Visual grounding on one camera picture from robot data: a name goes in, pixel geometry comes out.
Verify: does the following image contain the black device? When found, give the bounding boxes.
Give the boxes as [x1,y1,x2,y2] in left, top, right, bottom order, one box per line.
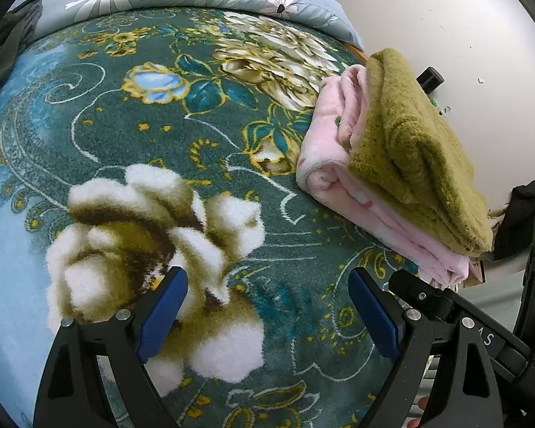
[417,67,445,99]

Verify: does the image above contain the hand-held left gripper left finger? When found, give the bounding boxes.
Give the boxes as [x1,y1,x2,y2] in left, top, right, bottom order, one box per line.
[32,266,190,428]

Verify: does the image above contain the wooden bed frame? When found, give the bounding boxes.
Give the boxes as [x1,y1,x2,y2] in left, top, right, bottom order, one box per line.
[341,42,371,61]

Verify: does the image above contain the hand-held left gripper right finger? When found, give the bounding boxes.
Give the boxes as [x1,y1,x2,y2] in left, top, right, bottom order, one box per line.
[348,266,504,428]

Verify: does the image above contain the teal floral blanket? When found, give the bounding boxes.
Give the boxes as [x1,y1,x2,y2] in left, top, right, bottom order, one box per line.
[0,6,429,428]

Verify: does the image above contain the black cloth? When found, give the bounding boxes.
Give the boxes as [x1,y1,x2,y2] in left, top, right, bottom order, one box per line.
[493,178,535,263]

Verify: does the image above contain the grey sweatpants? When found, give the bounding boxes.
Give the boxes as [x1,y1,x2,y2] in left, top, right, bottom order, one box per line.
[0,0,44,103]

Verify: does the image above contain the person's right hand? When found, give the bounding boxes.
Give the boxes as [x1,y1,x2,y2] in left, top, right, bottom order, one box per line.
[408,394,431,428]

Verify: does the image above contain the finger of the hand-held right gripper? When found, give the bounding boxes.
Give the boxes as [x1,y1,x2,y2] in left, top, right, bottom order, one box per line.
[388,269,462,319]

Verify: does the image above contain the olive green towel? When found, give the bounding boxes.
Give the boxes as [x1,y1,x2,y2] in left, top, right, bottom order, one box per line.
[348,47,494,258]

